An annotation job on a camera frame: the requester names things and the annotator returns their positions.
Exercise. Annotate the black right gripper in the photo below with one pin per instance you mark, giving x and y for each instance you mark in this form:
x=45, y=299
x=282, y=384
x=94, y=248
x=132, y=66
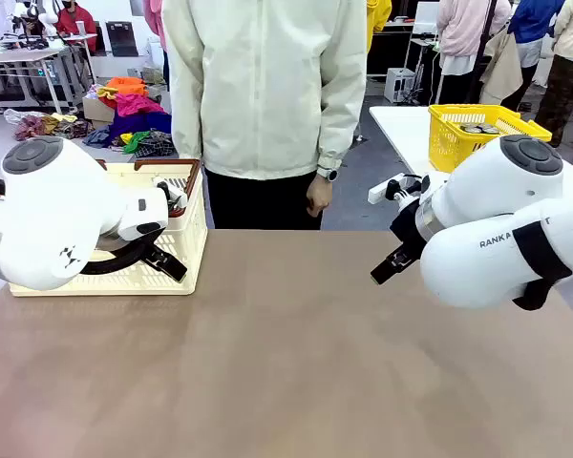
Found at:
x=410, y=229

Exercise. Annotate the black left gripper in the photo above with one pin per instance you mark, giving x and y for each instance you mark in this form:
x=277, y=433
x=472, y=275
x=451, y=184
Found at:
x=155, y=243

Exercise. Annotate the blue Pocari drink can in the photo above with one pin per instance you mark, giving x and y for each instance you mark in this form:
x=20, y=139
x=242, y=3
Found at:
x=484, y=127
x=468, y=129

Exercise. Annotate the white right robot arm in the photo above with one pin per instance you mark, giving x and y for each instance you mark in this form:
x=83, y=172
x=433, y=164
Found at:
x=496, y=229

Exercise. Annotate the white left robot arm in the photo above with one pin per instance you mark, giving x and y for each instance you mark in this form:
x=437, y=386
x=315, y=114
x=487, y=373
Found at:
x=52, y=214

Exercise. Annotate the person's right forearm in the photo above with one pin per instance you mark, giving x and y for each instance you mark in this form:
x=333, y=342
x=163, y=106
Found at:
x=186, y=119

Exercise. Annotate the person's left forearm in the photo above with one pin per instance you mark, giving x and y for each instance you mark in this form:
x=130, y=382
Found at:
x=341, y=133

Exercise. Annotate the yellow plastic basket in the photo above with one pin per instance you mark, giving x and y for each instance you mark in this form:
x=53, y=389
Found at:
x=451, y=143

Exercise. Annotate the person's left hand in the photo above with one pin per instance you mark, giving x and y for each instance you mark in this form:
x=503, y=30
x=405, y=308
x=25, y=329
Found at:
x=319, y=195

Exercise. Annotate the silver wristwatch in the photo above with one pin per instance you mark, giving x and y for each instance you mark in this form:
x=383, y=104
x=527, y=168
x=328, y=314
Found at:
x=329, y=174

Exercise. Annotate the dark checked cloth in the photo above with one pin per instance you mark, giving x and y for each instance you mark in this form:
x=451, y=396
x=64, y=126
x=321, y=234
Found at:
x=160, y=145

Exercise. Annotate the green cloth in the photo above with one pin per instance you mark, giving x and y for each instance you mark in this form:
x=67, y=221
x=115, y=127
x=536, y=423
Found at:
x=136, y=140

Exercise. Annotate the white side table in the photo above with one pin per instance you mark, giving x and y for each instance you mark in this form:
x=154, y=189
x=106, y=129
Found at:
x=401, y=129

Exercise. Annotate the purple cloth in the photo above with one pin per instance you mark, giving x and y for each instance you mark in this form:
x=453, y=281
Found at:
x=133, y=125

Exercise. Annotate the magenta cloth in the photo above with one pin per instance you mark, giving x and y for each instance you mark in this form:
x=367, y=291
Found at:
x=136, y=105

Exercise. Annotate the cardboard box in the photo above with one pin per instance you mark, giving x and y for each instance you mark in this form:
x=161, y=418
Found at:
x=95, y=110

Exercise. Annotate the white computer case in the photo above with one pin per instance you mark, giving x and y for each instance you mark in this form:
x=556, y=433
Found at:
x=400, y=85

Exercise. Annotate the orange cloth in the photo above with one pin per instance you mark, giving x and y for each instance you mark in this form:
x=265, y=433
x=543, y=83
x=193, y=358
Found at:
x=126, y=86

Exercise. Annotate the patterned brown cloth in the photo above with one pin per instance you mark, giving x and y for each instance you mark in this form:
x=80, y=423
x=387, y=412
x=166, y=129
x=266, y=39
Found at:
x=38, y=126

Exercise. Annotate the person in cream jacket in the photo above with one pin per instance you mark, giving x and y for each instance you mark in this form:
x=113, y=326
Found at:
x=262, y=86

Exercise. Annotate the beige hanging coat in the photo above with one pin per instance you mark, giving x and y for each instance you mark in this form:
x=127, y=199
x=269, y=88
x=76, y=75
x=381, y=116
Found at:
x=501, y=67

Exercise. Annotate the bystander in pale pink jacket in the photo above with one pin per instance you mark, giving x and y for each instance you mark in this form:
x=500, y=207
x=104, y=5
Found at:
x=468, y=28

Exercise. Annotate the bystander in yellow jacket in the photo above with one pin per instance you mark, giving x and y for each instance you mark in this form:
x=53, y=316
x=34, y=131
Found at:
x=377, y=16

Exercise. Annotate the bystander in pink hoodie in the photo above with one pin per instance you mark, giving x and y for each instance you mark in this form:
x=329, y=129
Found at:
x=155, y=19

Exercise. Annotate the grey work table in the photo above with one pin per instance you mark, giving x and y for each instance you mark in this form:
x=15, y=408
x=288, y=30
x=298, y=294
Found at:
x=19, y=57

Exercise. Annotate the bystander in camouflage trousers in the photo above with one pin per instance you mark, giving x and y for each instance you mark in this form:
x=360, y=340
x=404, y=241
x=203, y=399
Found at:
x=570, y=71

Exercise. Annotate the bystander in red jacket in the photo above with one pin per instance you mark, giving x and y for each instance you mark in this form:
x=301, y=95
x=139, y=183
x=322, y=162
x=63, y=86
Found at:
x=78, y=21

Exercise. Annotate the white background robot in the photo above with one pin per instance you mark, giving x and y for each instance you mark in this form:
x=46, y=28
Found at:
x=48, y=19

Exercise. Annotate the bystander in blue jacket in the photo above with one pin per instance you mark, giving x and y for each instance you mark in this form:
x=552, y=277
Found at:
x=535, y=24

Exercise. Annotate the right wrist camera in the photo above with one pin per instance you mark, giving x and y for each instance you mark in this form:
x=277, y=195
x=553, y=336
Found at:
x=396, y=188

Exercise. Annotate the black wall board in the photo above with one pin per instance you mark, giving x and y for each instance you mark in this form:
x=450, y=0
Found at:
x=121, y=38

